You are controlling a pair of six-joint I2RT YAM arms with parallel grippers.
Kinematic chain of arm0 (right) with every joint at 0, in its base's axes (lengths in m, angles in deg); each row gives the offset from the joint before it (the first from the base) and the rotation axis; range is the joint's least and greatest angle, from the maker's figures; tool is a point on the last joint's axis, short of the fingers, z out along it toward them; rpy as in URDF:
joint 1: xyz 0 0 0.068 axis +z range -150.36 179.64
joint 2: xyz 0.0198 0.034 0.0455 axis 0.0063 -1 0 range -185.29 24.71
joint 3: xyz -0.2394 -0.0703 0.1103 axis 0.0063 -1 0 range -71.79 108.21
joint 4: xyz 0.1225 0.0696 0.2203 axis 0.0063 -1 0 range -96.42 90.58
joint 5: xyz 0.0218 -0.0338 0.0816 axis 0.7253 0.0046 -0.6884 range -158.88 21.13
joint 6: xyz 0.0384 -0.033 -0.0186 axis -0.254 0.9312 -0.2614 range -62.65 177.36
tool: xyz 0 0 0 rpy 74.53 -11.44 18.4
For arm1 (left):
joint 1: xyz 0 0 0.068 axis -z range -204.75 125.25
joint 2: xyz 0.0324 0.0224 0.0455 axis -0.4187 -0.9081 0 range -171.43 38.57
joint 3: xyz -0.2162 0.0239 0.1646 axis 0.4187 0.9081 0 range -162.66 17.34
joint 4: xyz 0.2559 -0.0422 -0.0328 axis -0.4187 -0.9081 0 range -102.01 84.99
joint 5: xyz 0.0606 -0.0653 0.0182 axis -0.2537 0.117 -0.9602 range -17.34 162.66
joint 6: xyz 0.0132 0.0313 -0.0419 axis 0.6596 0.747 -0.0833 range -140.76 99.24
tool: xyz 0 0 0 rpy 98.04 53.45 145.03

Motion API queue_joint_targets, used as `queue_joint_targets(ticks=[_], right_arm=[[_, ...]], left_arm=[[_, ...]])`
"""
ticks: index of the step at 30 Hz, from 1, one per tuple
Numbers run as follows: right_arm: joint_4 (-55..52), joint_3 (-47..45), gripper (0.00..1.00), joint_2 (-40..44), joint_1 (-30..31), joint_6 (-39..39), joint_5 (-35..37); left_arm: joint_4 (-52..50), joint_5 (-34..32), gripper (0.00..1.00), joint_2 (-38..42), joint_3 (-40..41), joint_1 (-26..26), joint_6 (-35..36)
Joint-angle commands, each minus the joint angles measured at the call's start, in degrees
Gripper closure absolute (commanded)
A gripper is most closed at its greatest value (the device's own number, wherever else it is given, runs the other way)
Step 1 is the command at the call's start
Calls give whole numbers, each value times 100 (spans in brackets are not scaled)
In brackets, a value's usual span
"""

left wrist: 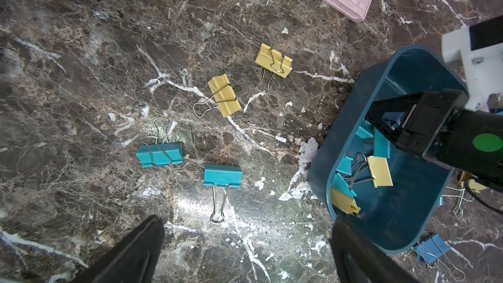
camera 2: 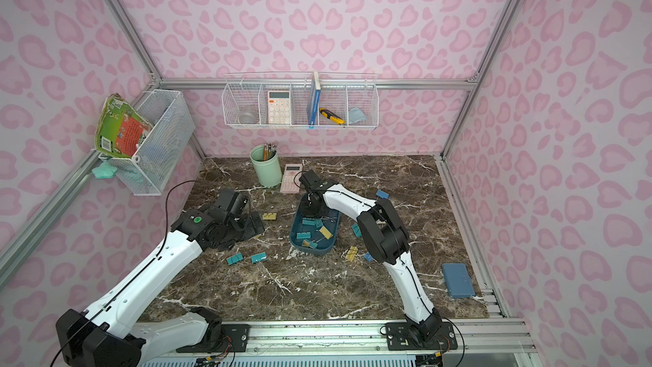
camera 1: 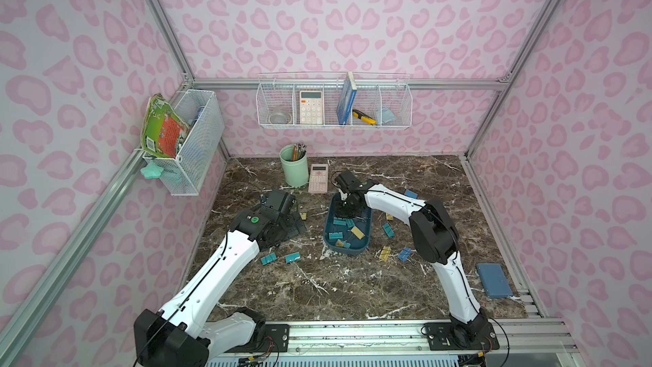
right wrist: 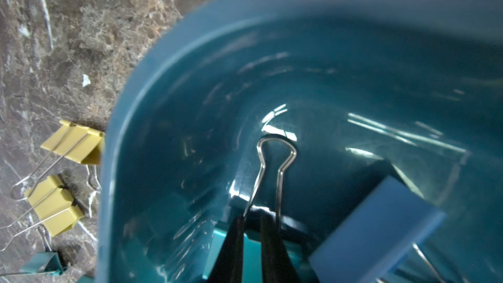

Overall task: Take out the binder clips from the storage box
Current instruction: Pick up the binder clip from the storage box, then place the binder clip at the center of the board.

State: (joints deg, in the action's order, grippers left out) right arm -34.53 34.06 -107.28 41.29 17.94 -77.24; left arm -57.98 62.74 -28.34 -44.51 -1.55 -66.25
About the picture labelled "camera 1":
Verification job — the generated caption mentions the green red booklet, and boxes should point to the green red booklet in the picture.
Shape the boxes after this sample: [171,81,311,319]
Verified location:
[141,93,190,159]

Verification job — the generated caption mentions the pencils in cup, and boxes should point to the pencils in cup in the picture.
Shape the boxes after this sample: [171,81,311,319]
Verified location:
[291,143,306,161]

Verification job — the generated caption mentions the mint star-shaped hook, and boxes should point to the mint star-shaped hook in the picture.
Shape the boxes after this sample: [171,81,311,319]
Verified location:
[140,160,165,179]

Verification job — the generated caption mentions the blue book in basket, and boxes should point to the blue book in basket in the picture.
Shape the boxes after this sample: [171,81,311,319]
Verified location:
[336,71,358,126]

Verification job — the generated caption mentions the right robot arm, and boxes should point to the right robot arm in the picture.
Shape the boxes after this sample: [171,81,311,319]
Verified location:
[336,170,489,342]

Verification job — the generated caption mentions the blue storage box lid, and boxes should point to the blue storage box lid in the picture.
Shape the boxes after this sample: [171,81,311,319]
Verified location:
[476,263,514,299]

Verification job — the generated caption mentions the white mesh side basket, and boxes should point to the white mesh side basket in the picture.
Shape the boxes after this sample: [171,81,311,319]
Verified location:
[143,89,225,196]

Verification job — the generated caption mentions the pink calculator on table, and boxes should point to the pink calculator on table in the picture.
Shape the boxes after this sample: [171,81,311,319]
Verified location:
[308,163,329,195]

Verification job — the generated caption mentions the mint green pencil cup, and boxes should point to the mint green pencil cup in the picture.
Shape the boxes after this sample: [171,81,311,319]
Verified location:
[279,144,309,188]

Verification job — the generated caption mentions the teal plastic storage box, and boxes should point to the teal plastic storage box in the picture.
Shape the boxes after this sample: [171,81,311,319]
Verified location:
[323,193,373,256]

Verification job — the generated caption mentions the white wire wall basket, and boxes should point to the white wire wall basket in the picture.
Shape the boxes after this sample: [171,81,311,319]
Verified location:
[256,72,413,129]

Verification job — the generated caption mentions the yellow utility knife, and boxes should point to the yellow utility knife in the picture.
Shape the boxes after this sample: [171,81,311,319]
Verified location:
[351,109,377,126]

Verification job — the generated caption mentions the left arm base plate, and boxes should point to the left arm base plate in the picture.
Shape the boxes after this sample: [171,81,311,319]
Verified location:
[227,324,290,353]

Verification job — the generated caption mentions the teal binder clip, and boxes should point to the teal binder clip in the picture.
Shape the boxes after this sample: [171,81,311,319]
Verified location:
[382,223,395,238]
[261,253,278,266]

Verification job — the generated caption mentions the white calculator in basket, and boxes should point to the white calculator in basket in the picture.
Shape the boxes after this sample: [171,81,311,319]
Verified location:
[299,90,324,126]

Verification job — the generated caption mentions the clear tape roll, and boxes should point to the clear tape roll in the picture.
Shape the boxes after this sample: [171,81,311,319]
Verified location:
[268,108,293,125]

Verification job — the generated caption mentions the blue binder clip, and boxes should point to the blue binder clip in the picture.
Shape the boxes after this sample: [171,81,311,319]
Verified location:
[397,247,413,263]

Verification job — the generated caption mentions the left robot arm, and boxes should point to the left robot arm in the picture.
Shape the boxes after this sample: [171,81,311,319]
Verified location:
[133,190,306,366]

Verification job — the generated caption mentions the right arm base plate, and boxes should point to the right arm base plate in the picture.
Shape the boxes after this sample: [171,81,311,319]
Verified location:
[420,322,501,352]

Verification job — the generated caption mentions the light blue cup in basket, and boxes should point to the light blue cup in basket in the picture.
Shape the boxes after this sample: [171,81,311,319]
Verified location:
[381,107,397,126]

